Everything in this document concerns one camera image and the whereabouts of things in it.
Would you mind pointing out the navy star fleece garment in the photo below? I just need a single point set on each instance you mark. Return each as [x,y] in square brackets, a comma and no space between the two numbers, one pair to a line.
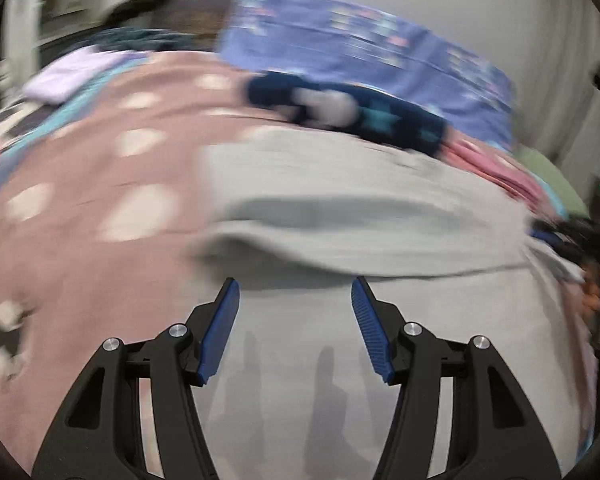
[369,114]

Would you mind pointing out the folded pink clothes stack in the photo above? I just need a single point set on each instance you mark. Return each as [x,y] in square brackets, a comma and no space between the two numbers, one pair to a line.
[497,167]

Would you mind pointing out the lilac folded garment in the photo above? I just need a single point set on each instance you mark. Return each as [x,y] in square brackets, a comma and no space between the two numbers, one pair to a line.
[61,79]

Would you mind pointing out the green pillow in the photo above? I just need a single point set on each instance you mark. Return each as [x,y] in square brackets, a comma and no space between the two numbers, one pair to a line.
[559,191]

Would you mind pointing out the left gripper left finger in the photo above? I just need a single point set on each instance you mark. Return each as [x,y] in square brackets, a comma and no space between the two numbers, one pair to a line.
[96,432]

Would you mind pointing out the teal knitted garment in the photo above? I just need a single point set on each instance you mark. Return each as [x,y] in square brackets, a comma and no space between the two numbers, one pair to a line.
[137,39]

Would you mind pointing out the dark patterned pillow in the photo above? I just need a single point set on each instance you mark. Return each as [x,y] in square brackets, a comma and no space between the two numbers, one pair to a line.
[203,19]

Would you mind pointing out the pink polka dot bedsheet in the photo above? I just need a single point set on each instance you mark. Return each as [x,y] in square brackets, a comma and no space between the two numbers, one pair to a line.
[76,264]

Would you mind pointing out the blue patterned pillow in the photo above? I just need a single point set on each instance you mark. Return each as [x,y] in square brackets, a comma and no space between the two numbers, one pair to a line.
[337,41]

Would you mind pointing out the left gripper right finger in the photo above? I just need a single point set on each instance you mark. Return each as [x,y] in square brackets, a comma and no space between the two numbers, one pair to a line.
[495,432]

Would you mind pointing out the grey cloth garment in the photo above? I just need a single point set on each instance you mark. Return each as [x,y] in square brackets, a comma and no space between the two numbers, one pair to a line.
[294,216]

